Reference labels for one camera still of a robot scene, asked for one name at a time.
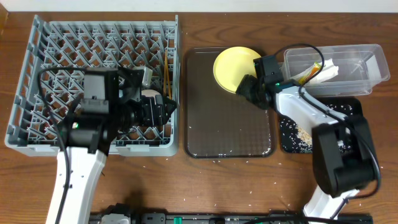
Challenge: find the dark brown serving tray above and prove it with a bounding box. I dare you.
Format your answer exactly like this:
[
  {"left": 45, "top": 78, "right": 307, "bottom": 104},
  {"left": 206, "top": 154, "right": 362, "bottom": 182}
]
[{"left": 183, "top": 47, "right": 277, "bottom": 159}]

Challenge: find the pink white bowl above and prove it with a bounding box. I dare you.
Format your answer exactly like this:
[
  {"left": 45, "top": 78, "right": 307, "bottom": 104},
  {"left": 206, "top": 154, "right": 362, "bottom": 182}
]
[{"left": 141, "top": 90, "right": 161, "bottom": 97}]

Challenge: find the grey dishwasher rack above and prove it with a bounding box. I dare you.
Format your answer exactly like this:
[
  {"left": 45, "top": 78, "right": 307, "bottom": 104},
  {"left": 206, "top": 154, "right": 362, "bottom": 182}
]
[{"left": 4, "top": 17, "right": 180, "bottom": 156}]

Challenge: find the crumpled white tissue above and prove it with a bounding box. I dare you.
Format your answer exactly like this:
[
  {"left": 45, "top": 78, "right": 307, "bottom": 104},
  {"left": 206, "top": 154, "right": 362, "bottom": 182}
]
[{"left": 292, "top": 59, "right": 339, "bottom": 84}]

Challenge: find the clear plastic bin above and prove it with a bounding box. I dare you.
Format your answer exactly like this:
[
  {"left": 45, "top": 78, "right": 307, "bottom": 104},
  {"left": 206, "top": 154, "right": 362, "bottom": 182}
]
[{"left": 282, "top": 44, "right": 391, "bottom": 97}]

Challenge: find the black waste tray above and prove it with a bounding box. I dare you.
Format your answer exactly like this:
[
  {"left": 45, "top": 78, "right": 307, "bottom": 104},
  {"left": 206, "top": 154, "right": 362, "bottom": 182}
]
[{"left": 278, "top": 97, "right": 363, "bottom": 154}]

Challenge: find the black rail bar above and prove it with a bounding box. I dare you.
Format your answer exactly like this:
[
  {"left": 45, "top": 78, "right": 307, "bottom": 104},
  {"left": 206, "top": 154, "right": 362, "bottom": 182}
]
[{"left": 90, "top": 203, "right": 374, "bottom": 224}]

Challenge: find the green orange snack wrapper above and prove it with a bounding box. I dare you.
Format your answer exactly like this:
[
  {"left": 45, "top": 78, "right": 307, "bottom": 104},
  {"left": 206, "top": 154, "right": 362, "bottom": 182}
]
[{"left": 298, "top": 62, "right": 322, "bottom": 85}]

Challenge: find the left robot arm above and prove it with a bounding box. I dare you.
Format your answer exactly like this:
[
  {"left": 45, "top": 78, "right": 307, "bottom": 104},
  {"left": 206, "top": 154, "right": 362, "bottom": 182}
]
[{"left": 46, "top": 66, "right": 178, "bottom": 223}]

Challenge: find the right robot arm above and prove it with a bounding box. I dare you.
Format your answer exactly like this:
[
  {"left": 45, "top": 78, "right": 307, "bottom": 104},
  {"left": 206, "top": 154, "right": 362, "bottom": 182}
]
[{"left": 236, "top": 55, "right": 381, "bottom": 223}]

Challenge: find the yellow plate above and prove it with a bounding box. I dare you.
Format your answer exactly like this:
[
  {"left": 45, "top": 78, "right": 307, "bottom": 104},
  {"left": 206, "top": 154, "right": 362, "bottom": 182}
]
[{"left": 213, "top": 47, "right": 261, "bottom": 93}]

